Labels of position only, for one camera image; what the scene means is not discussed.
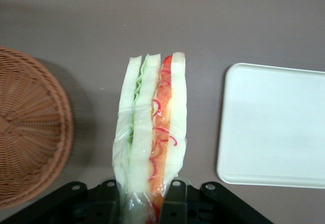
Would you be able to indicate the round brown wicker basket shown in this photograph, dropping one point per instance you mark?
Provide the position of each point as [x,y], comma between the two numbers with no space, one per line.
[28,132]

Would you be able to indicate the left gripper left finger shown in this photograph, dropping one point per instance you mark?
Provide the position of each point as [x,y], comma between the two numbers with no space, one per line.
[76,203]

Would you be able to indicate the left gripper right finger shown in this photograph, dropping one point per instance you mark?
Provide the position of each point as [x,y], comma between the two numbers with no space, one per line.
[203,206]

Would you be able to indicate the cream rectangular tray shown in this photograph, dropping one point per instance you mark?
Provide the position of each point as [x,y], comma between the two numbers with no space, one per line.
[274,127]

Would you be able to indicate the triangle sandwich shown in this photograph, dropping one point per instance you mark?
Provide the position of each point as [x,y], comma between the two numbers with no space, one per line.
[142,132]

